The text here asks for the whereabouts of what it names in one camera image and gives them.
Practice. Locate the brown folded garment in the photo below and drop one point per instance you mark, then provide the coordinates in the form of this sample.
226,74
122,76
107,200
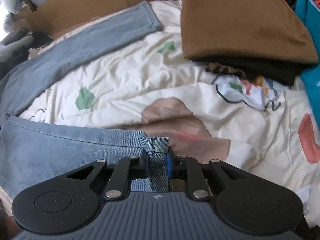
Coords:
237,22

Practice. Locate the leopard print cloth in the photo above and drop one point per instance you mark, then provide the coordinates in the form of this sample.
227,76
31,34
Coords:
222,68

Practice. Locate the light blue jeans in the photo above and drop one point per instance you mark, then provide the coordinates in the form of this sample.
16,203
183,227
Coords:
62,142

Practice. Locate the black clothes pile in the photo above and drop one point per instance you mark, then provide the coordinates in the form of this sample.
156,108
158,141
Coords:
41,40

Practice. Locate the brown cardboard sheet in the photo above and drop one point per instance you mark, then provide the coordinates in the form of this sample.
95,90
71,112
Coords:
87,2

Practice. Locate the black folded garment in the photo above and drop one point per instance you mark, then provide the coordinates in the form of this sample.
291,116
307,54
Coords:
262,68

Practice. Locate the grey neck pillow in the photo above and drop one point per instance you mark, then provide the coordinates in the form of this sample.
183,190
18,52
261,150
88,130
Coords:
12,47

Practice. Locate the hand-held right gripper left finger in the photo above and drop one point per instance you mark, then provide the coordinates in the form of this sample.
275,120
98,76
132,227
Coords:
145,166

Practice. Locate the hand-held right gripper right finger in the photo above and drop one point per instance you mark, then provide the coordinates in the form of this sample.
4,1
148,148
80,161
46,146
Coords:
168,166

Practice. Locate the small white cloth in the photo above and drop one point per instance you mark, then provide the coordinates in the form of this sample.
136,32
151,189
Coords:
305,193

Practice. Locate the cream bear print bedsheet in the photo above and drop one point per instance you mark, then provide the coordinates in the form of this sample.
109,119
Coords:
175,87

